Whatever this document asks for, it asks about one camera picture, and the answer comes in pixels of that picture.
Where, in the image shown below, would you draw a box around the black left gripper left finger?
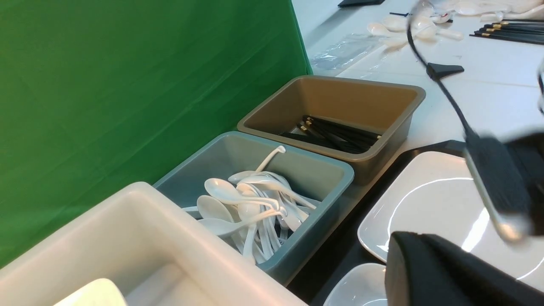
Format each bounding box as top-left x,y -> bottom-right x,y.
384,231 -> 544,306

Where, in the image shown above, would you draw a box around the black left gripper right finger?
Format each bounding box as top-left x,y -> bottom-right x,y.
465,133 -> 543,244

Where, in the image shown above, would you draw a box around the small white square bowl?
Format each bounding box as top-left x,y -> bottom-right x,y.
324,263 -> 388,306

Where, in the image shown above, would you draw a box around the large white square plate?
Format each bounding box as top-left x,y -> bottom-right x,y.
357,151 -> 544,290

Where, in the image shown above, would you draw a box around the black serving tray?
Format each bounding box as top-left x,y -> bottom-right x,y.
286,140 -> 465,306

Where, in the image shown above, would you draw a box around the spare black chopsticks on table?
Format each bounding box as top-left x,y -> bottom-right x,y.
470,19 -> 544,45

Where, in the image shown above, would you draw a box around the brown plastic chopstick bin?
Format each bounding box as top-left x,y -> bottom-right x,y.
237,75 -> 426,185

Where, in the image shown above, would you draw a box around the teal plastic spoon bin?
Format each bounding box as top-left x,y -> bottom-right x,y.
154,131 -> 354,285

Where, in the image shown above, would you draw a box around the spare white spoons on table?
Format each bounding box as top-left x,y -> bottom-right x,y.
367,0 -> 512,47

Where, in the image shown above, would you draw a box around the pile of white spoons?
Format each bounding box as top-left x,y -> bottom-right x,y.
184,145 -> 319,264

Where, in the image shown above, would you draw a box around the pile of black chopsticks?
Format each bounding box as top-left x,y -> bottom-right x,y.
279,115 -> 382,154

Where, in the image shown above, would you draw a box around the clear plastic bag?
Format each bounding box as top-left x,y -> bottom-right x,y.
310,34 -> 383,77

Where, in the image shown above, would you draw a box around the large white plastic bin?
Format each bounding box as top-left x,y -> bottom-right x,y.
1,182 -> 304,306

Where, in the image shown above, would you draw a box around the stack of white plates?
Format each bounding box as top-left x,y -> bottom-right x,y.
55,278 -> 127,306

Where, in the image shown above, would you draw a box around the green backdrop cloth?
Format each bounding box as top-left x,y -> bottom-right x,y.
0,0 -> 312,267

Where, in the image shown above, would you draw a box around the black cable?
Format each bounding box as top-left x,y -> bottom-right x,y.
406,0 -> 479,141

